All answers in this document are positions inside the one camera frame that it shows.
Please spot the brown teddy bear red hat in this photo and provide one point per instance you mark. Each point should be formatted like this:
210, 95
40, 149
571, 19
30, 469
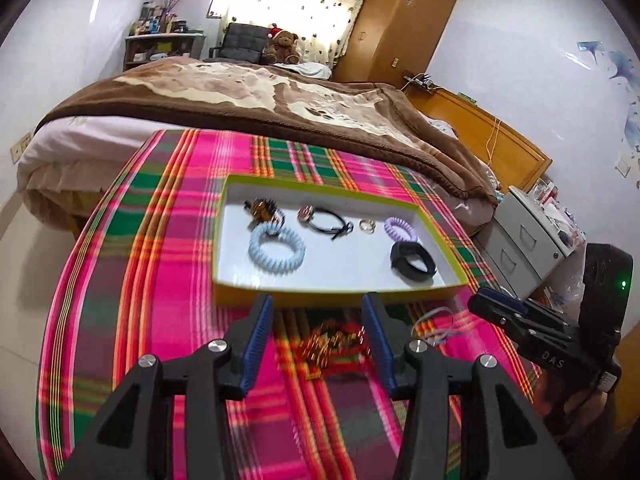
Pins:
282, 45

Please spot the wooden wardrobe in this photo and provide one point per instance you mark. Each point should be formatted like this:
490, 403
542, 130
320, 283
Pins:
400, 20

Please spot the patterned window curtain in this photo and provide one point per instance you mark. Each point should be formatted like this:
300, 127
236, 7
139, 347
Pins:
300, 5

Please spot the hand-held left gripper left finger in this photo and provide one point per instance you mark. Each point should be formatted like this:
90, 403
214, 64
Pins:
255, 345

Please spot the white pillow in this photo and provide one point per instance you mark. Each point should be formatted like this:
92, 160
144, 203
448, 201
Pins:
310, 67

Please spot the brown patterned blanket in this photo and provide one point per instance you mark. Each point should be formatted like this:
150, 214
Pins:
300, 95

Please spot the bed with pale sheet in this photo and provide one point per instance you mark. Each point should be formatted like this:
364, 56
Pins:
55, 147

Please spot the cluttered shelf unit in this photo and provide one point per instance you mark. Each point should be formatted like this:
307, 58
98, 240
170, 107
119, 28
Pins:
160, 50

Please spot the blue dolphin wall decal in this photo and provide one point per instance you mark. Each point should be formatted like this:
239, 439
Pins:
612, 67

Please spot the white wall switch plate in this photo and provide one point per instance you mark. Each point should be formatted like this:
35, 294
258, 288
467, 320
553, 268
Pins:
623, 167

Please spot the wall power outlet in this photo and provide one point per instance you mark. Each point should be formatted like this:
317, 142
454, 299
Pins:
21, 145

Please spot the group of toiletry bottles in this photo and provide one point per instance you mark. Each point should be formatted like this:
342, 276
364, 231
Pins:
150, 19

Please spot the pink green plaid cloth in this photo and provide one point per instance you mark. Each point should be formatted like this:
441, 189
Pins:
150, 260

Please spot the wooden headboard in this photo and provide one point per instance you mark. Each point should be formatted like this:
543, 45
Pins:
475, 125

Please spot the black padded chair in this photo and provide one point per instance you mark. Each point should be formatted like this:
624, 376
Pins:
242, 42

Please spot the yellow shallow cardboard box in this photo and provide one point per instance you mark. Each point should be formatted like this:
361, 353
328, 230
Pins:
240, 265

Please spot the power strip on headboard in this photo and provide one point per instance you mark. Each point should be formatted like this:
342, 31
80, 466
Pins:
420, 80

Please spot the grey drawer nightstand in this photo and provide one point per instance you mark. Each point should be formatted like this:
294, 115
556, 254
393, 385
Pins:
525, 240

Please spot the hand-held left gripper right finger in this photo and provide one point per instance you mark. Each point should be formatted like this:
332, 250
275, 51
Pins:
381, 345

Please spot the thin lavender hair band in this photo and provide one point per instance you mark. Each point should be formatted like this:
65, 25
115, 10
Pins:
435, 327

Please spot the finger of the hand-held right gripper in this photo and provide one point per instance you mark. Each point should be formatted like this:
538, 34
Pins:
502, 300
492, 312

